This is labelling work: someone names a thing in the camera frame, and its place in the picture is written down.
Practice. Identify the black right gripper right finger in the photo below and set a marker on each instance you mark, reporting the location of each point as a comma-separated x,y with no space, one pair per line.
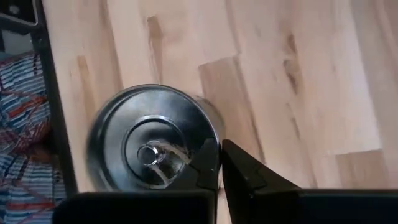
264,205

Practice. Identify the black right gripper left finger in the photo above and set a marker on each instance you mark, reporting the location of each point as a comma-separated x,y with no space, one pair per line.
186,205

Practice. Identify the dark metal tin candle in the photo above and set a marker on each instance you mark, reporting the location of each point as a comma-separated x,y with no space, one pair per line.
149,109

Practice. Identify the striped rug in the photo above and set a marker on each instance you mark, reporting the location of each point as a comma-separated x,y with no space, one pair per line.
21,77

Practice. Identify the black equipment box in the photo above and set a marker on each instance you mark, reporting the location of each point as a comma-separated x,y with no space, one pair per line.
18,21

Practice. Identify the black table frame rail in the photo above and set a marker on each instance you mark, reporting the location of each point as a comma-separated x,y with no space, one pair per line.
56,109

